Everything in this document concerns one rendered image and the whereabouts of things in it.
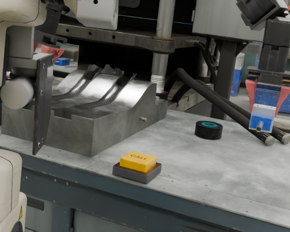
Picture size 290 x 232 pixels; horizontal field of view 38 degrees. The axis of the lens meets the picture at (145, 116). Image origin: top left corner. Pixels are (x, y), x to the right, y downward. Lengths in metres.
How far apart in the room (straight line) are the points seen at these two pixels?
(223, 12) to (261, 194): 0.96
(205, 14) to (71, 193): 0.99
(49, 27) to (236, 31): 0.89
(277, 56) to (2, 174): 0.60
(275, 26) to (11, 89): 0.55
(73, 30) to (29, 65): 1.21
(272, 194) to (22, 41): 0.58
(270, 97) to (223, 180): 3.79
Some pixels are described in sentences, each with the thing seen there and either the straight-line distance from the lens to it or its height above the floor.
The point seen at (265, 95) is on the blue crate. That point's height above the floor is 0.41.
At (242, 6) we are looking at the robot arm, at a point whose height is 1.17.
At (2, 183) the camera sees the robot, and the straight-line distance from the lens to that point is 0.65.
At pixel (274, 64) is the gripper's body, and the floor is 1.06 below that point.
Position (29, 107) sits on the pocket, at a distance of 1.10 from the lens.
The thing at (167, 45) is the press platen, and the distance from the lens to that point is 1.63.
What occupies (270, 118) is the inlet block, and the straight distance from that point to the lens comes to 0.94.
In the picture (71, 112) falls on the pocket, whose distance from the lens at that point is 1.03.
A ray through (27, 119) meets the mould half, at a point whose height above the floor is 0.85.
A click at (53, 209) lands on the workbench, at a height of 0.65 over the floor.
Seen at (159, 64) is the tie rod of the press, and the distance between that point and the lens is 1.66.
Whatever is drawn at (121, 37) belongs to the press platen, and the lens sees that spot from 1.79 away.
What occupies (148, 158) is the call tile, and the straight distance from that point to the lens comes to 0.90.
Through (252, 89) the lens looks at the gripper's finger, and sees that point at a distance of 0.94.
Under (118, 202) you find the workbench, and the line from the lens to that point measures 0.95.
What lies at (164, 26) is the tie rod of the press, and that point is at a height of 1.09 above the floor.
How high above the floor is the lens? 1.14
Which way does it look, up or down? 14 degrees down
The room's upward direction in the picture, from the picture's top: 7 degrees clockwise
